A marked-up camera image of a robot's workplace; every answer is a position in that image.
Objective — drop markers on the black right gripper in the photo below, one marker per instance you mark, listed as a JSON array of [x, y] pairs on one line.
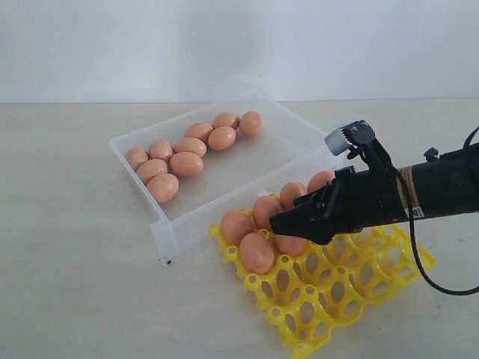
[[349, 203]]

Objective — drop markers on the brown egg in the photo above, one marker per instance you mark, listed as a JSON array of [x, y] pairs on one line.
[[290, 245], [222, 138], [226, 118], [150, 169], [319, 180], [191, 145], [161, 149], [186, 164], [256, 253], [163, 187], [200, 131], [235, 225], [263, 209], [289, 192], [250, 123], [136, 157]]

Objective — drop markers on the yellow plastic egg tray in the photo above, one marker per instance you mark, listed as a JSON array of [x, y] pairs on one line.
[[327, 287]]

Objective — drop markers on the clear plastic bin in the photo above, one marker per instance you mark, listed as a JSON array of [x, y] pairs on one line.
[[287, 148]]

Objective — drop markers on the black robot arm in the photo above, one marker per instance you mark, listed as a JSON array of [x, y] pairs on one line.
[[442, 186]]

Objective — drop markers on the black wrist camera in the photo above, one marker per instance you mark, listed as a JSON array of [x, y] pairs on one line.
[[359, 138]]

